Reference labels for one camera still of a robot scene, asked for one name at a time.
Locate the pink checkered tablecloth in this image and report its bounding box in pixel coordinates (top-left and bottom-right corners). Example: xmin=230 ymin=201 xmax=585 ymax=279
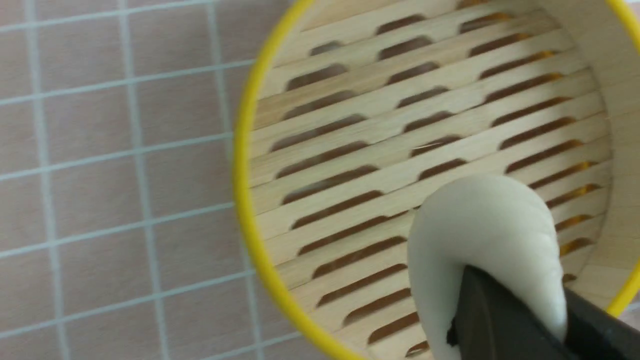
xmin=1 ymin=0 xmax=327 ymax=360

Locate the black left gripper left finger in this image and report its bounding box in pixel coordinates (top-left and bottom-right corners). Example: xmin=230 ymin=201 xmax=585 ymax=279
xmin=446 ymin=266 xmax=576 ymax=360

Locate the white bun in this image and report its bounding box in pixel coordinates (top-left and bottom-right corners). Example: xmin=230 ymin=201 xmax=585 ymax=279
xmin=407 ymin=174 xmax=569 ymax=360

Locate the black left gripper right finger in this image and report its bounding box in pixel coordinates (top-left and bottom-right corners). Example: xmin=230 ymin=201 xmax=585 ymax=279
xmin=564 ymin=289 xmax=640 ymax=360

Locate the bamboo steamer tray yellow rim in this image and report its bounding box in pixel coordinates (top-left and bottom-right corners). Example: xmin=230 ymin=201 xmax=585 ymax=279
xmin=233 ymin=0 xmax=639 ymax=360

